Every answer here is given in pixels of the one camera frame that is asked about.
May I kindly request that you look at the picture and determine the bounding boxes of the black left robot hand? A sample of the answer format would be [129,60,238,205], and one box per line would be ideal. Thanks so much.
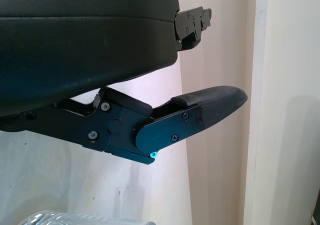
[0,0,248,166]

